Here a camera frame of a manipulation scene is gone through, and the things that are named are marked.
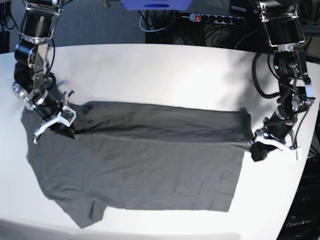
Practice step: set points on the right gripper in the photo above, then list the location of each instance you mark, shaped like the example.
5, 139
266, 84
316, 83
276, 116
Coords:
63, 130

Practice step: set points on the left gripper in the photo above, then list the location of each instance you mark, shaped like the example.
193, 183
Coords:
259, 151

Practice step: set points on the grey T-shirt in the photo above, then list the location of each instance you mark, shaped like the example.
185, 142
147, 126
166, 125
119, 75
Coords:
139, 157

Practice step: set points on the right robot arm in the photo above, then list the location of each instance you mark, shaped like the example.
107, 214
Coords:
34, 83

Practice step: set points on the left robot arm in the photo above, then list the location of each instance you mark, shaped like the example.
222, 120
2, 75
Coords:
284, 31

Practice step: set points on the black OpenArm case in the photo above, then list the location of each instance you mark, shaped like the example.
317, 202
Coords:
303, 219

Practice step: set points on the blue plastic box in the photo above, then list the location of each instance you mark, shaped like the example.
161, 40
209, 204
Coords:
134, 5

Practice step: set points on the black power strip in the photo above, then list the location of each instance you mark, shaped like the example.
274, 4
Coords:
216, 19

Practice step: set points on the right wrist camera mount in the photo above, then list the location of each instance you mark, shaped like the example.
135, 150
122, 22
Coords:
293, 151

